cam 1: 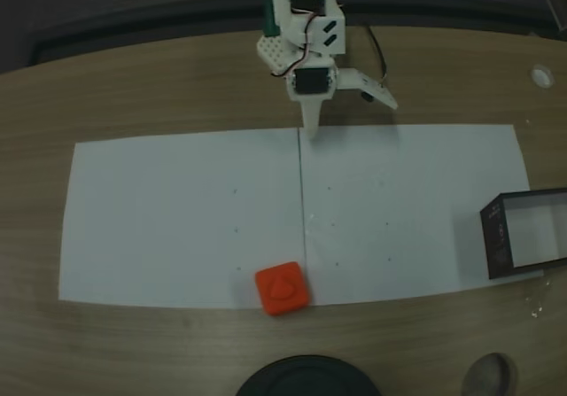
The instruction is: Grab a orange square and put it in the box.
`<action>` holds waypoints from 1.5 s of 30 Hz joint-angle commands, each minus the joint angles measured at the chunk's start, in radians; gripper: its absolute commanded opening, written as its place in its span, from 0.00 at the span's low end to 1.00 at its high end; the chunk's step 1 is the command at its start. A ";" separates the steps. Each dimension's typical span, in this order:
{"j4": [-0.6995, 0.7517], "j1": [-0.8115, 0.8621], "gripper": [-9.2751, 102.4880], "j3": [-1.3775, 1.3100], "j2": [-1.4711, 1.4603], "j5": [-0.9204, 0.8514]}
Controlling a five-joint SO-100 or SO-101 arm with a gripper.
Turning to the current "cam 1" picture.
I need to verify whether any dark brown open box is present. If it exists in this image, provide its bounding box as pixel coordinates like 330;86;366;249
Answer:
479;186;567;281

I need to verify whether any orange square block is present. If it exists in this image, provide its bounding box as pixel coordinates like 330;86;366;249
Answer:
254;260;312;317

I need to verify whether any green circuit board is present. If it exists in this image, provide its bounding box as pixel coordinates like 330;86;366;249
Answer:
263;0;281;38

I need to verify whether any thin black camera cable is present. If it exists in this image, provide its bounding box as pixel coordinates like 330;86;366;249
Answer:
363;23;389;88

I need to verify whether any white wrist camera mount plate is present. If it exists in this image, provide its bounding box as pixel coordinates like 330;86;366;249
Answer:
336;68;399;111

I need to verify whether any black round stand base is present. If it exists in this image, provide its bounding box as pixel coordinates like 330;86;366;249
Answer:
234;353;381;396

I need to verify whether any white paper sheet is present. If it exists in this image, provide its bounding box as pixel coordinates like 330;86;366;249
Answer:
58;128;307;311
297;123;546;307

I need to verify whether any small white round cap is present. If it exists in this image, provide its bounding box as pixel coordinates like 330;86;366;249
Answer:
530;63;554;89

